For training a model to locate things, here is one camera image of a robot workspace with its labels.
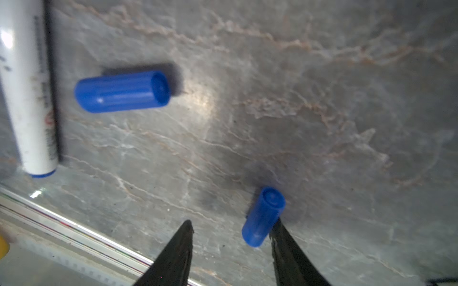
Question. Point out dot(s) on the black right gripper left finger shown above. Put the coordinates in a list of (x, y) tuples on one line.
[(172, 266)]

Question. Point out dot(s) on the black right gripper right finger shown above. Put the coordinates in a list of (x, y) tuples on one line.
[(292, 267)]

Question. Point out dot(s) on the blue pen cap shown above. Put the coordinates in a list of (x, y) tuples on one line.
[(123, 92), (265, 213)]

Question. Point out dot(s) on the teal yellow garden fork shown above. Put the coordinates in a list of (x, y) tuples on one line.
[(4, 247)]

